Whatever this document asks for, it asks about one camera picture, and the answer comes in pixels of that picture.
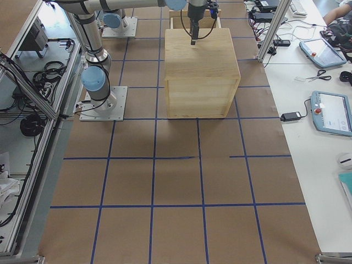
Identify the aluminium frame rail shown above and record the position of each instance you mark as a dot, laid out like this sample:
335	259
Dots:
33	90

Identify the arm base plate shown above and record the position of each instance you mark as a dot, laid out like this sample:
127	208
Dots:
112	109
121	27

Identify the aluminium frame post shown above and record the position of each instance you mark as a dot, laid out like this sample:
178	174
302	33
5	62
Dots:
274	26

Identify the black scissors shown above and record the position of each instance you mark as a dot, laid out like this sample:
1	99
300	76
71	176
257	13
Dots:
320	75

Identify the person forearm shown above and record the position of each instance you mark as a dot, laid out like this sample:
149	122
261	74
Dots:
336	13

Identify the black power brick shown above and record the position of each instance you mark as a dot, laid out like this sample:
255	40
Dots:
290	116

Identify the grey control box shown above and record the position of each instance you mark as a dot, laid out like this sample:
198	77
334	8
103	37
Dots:
35	40

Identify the blue teach pendant near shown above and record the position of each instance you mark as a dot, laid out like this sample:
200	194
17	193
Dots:
331	113

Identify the blue teach pendant far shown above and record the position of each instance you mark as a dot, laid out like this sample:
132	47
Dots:
321	53

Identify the light wooden drawer cabinet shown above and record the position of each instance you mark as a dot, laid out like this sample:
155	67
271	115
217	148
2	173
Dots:
201	79

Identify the blue teach pendant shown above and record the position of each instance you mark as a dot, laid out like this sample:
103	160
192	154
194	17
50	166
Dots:
331	113
321	53

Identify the teal notebook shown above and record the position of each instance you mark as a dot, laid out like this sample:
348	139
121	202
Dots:
345	181

